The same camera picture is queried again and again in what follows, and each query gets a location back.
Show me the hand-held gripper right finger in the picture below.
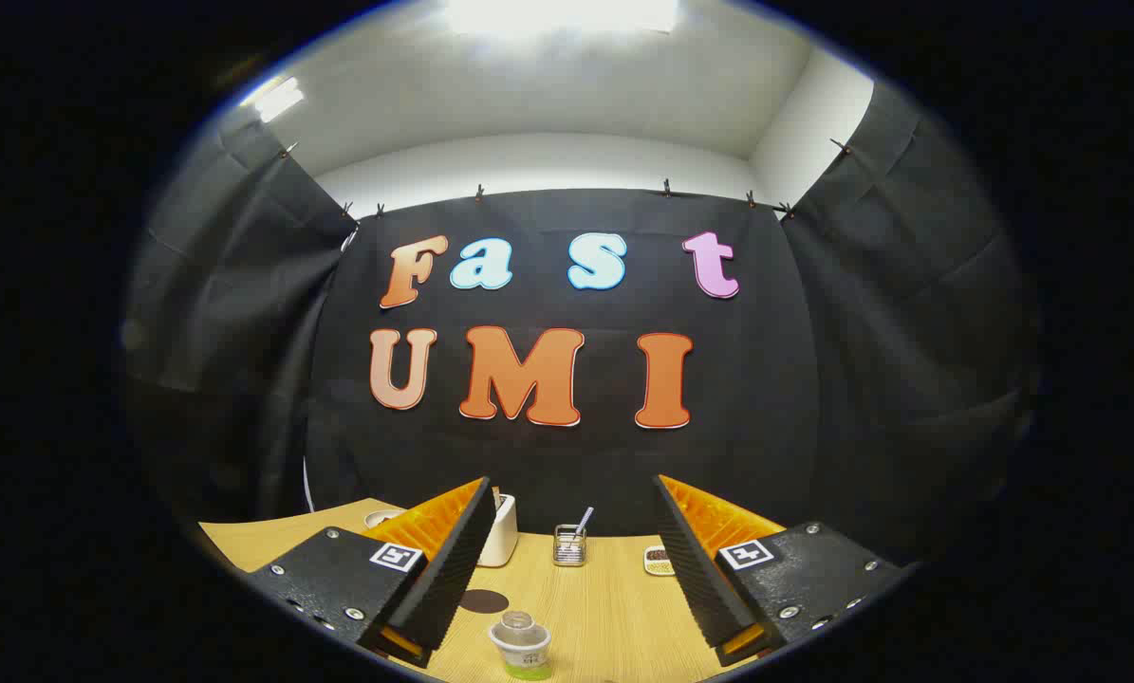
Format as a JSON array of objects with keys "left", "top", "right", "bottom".
[{"left": 653, "top": 474, "right": 909, "bottom": 667}]

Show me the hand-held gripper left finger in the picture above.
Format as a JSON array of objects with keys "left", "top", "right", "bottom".
[{"left": 244, "top": 477, "right": 499, "bottom": 668}]

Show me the clear juice bottle white label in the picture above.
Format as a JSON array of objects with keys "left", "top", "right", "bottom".
[{"left": 488, "top": 612, "right": 553, "bottom": 681}]

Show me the white toaster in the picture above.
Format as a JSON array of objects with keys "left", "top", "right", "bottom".
[{"left": 476, "top": 489, "right": 519, "bottom": 568}]

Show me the wooden table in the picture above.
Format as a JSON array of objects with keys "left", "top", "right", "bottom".
[{"left": 198, "top": 498, "right": 786, "bottom": 683}]

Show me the black backdrop cloth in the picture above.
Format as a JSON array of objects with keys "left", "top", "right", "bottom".
[{"left": 121, "top": 81, "right": 1042, "bottom": 570}]

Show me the large ceiling light panel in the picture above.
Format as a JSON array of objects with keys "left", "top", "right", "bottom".
[{"left": 443, "top": 0, "right": 681, "bottom": 37}]

